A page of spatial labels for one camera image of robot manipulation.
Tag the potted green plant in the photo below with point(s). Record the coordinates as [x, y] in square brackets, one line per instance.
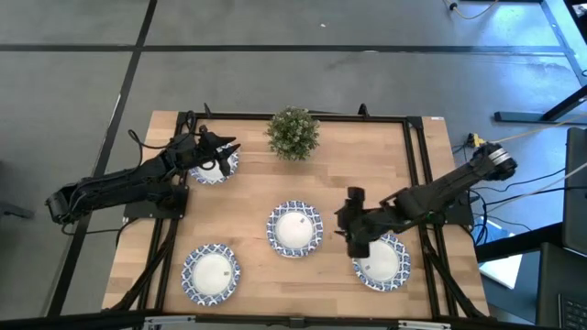
[293, 133]

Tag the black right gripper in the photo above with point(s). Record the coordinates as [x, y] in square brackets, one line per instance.
[364, 222]

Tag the black desk frame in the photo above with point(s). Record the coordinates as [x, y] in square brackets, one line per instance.
[518, 117]

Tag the dark grey laptop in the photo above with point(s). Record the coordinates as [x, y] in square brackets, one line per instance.
[555, 275]

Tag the black aluminium table frame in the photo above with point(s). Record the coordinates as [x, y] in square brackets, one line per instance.
[344, 117]

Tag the black table beam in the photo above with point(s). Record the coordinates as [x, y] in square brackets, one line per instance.
[518, 243]

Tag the white paper sheet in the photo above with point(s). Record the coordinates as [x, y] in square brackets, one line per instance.
[502, 270]

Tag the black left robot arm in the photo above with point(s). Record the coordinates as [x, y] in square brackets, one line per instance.
[119, 185]

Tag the dark grey monitor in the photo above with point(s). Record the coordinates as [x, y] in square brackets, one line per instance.
[575, 192]

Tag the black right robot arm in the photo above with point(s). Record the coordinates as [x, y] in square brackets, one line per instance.
[440, 192]

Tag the yellow power plug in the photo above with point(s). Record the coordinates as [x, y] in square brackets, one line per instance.
[475, 138]

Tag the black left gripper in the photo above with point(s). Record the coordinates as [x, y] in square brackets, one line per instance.
[205, 151]

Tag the blue patterned white bowl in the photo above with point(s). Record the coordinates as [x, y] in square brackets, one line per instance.
[385, 270]
[211, 177]
[211, 275]
[293, 231]

